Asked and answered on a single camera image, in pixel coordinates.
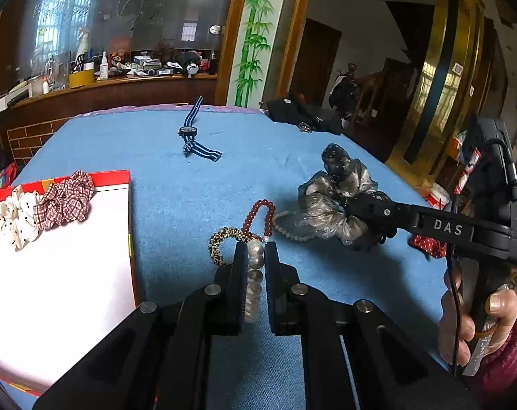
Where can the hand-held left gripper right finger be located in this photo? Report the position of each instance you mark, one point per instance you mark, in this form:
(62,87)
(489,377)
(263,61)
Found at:
(268,273)

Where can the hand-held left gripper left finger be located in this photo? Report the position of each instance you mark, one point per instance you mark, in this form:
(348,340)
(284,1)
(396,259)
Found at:
(243,273)

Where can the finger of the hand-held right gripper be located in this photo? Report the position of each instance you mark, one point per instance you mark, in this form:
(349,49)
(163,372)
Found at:
(382,212)

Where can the black grey organza scrunchie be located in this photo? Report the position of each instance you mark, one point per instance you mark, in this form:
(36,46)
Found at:
(327,218)

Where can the red patterned scrunchie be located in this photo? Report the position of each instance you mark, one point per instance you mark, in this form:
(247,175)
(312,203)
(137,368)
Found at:
(429,245)

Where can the red cardboard box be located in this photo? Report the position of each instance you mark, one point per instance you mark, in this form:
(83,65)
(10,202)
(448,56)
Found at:
(70,264)

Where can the person's right forearm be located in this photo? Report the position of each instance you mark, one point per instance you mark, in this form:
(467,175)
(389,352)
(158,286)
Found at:
(510,363)

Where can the person's right hand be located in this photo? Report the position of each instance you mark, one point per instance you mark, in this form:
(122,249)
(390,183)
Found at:
(455,329)

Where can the leopard print scrunchie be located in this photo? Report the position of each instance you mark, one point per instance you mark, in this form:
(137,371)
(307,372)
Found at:
(218,239)

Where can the white plastic bucket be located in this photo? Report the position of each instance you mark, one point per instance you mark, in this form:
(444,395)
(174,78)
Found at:
(438,198)

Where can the bunch of keys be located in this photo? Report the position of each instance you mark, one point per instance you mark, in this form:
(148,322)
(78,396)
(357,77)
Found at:
(305,127)

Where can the black jacket on rack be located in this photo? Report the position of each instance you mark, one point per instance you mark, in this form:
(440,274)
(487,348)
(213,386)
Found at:
(342,92)

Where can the black bag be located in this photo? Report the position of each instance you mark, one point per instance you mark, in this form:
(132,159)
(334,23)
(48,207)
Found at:
(301,113)

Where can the wooden door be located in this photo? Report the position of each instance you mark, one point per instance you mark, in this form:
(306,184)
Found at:
(314,64)

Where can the red plaid scrunchie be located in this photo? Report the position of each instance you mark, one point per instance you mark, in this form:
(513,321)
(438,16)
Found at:
(66,205)

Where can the wooden counter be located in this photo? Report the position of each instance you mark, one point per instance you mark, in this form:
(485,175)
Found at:
(113,94)

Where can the white dotted scrunchie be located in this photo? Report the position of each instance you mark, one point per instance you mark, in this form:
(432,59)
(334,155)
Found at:
(15,218)

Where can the yellow box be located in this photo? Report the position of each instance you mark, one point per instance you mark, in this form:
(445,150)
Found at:
(81,79)

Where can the white spray bottle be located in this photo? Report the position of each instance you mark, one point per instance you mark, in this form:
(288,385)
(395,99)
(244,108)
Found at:
(82,47)

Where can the green bamboo wall painting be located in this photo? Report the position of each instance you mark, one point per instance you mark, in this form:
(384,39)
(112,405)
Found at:
(252,42)

